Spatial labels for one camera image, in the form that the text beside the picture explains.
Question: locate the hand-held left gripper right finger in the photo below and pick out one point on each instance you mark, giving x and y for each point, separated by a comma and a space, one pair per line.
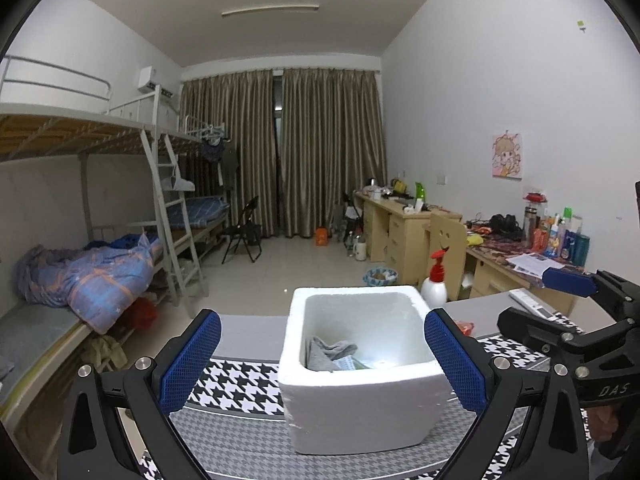
455, 360

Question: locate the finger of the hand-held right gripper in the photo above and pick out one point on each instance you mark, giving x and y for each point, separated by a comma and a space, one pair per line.
530, 322
570, 281

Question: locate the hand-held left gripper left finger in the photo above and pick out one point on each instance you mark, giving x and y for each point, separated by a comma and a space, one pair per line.
192, 360

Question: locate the white foam box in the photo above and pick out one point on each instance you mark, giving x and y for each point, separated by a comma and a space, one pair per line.
360, 410

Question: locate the pale grey cloth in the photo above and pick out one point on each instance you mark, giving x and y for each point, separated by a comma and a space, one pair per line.
327, 352

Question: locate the person's right hand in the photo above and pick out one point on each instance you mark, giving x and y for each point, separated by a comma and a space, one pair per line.
602, 421

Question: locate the white remote control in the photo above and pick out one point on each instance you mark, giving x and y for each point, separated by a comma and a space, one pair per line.
532, 305

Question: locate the red snack packet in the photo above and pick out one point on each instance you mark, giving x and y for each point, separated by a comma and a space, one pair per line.
466, 329

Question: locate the printed paper sheets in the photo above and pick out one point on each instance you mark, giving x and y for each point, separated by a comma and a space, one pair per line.
532, 264

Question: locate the group of toiletry bottles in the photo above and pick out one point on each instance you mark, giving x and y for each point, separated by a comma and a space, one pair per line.
565, 240

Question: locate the houndstooth table cloth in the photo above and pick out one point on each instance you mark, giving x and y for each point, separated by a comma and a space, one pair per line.
240, 375

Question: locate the wooden desk with patterned cover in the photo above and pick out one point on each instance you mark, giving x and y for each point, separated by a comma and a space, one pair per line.
500, 280

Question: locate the red cloth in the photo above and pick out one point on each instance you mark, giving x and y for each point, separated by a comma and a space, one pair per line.
139, 314

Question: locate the white lotion pump bottle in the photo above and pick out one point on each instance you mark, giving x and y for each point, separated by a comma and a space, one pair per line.
432, 290

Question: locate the black bundle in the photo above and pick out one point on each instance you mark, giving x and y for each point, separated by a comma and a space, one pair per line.
505, 224

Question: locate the beige cloth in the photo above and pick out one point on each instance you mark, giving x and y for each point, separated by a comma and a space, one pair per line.
105, 352

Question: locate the small red object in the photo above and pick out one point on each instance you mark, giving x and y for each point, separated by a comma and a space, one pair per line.
535, 197

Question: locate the yellow cloth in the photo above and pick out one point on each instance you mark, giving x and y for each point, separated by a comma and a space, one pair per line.
475, 240

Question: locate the blue lined trash bin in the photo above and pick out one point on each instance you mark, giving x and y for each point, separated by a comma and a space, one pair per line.
380, 277

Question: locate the light wooden chair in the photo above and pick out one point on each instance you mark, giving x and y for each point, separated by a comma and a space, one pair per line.
447, 230

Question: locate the blue checked quilt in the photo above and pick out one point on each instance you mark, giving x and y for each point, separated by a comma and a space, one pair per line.
95, 275

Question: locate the black folding chair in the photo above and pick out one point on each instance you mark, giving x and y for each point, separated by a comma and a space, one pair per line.
245, 230

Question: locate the light wooden drawer desk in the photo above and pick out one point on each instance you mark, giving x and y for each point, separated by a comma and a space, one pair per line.
400, 230

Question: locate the white bunk bed ladder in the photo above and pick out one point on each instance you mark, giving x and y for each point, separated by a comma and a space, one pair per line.
170, 220

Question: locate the white floor flask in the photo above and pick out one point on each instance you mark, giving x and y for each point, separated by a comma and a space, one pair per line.
360, 250

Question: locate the blue checked mattress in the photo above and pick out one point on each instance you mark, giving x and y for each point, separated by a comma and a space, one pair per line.
197, 210

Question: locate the folded black chair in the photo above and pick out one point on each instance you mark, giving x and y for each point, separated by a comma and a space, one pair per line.
352, 215

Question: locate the orange container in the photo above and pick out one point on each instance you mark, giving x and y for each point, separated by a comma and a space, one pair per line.
320, 236

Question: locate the steel pot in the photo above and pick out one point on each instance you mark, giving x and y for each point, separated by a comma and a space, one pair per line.
373, 182

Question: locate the dark hanging clothes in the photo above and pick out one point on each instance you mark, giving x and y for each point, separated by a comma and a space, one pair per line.
222, 162

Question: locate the brown curtain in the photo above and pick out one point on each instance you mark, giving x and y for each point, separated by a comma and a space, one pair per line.
335, 150
235, 150

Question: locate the white metal bunk bed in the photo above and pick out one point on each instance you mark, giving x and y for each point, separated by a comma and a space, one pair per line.
60, 130
200, 127

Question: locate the white air conditioner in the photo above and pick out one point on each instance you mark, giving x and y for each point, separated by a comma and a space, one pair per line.
152, 80

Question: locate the ceiling tube light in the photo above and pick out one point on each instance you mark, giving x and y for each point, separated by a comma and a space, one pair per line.
270, 10

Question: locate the cartoon wall poster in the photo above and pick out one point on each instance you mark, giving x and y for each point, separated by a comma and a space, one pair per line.
507, 156

